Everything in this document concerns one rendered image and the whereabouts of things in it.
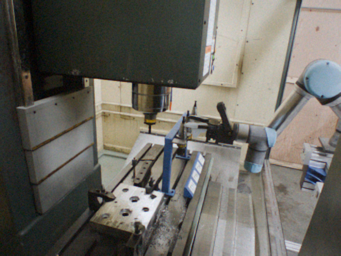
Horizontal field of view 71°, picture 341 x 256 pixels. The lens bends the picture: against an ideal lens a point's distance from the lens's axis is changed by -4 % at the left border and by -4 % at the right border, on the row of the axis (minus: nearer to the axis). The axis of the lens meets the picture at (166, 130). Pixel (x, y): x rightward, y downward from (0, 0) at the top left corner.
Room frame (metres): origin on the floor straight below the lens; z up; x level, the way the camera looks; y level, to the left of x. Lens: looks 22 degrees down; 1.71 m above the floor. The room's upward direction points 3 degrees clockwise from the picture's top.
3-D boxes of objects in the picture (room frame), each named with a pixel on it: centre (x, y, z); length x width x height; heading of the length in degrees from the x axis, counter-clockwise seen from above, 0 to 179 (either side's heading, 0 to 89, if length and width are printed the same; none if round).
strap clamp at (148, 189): (1.05, 0.06, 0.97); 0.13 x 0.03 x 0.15; 165
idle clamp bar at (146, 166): (1.24, 0.12, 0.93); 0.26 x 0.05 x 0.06; 170
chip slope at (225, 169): (1.62, -0.10, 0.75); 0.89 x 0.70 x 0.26; 75
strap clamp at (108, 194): (0.95, 0.28, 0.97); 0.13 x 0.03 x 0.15; 75
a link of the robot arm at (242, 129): (0.93, -0.30, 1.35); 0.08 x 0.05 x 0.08; 169
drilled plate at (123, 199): (0.89, 0.14, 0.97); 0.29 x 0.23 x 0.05; 165
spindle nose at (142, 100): (1.00, 0.07, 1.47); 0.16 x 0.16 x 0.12
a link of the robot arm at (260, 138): (0.91, -0.38, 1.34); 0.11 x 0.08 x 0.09; 79
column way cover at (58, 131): (1.11, 0.50, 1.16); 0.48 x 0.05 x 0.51; 165
